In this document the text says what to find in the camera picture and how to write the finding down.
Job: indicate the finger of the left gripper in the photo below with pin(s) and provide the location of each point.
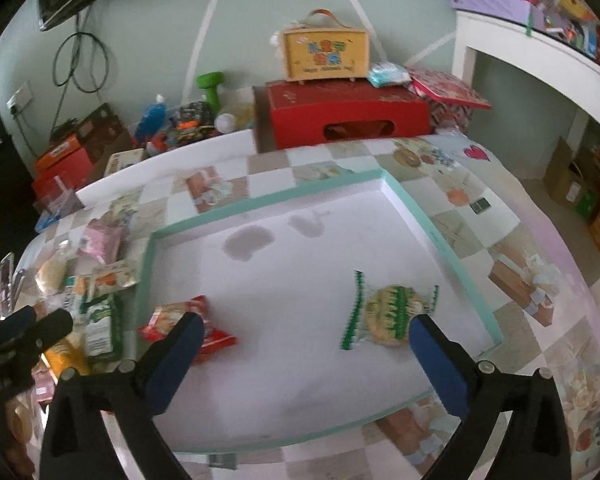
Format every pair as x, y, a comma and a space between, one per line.
16, 323
43, 334

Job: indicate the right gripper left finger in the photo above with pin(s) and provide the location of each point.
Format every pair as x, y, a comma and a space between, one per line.
76, 443

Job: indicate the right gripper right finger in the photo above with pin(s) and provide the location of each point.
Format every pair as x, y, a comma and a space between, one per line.
535, 445

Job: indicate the yellow orange snack bag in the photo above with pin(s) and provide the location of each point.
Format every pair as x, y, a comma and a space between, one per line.
63, 355

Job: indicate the clear bag bread bun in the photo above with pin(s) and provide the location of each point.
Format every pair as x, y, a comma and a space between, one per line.
51, 275

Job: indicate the green white milk snack pack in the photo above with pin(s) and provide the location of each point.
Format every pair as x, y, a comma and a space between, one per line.
103, 340

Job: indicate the white orange cookie packet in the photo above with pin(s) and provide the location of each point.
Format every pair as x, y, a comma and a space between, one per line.
113, 277

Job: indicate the pink barcode snack pack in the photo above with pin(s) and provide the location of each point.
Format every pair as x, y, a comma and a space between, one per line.
101, 241

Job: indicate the green round cracker packet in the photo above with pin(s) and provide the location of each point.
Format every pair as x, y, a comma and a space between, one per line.
383, 315

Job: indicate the green white korean snack bag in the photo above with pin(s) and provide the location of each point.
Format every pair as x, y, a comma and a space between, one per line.
75, 294

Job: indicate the smartphone on stand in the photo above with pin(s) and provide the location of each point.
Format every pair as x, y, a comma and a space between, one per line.
6, 284

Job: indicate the checkered patterned tablecloth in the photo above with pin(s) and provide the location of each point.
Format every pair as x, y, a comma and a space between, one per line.
510, 249

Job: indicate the black cabinet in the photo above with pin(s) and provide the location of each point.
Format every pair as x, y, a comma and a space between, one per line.
17, 214

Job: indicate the clear plastic box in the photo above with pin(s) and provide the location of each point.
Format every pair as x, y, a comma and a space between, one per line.
58, 200

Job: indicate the red box at left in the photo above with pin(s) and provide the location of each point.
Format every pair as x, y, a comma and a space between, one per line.
72, 169

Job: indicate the white foam board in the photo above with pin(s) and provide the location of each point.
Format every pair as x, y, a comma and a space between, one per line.
180, 161

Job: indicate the orange flat box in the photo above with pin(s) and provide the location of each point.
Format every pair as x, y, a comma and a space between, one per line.
57, 153

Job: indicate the white card game box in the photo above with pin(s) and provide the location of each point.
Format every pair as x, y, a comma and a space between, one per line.
121, 160

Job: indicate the white teal-rimmed tray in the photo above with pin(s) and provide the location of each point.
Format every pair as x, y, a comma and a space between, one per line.
281, 273

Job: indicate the blue liquid plastic bottle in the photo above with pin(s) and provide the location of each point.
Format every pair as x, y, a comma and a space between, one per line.
152, 121

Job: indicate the colourful toy pile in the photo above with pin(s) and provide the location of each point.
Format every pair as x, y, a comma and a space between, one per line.
191, 123

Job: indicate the round clear lidded jar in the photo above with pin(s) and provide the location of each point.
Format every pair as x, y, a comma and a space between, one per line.
225, 123

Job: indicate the green dumbbell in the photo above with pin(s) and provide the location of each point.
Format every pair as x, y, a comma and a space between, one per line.
209, 84

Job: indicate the large red gift box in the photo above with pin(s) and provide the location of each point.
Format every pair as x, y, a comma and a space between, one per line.
292, 115

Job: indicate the white shelf unit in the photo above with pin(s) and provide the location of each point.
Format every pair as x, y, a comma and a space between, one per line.
540, 91

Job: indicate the red patterned flat pouch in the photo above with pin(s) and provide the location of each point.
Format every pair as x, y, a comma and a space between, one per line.
451, 102

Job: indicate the blue wet wipes pack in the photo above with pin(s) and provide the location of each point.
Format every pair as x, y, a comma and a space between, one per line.
386, 74

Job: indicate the yellow children's day carry box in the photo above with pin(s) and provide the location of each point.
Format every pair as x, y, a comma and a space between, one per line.
320, 47

